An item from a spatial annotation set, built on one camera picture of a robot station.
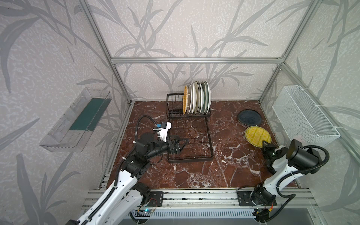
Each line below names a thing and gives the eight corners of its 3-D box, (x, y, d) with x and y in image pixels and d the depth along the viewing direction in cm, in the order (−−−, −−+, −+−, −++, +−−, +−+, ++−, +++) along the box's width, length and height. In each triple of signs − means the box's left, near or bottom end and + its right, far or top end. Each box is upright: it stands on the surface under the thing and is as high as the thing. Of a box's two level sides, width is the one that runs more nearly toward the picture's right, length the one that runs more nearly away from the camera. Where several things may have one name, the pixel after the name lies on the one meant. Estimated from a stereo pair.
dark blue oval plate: (239, 125, 107) (240, 124, 106) (235, 111, 117) (236, 109, 115) (263, 125, 107) (264, 124, 106) (257, 111, 117) (258, 109, 115)
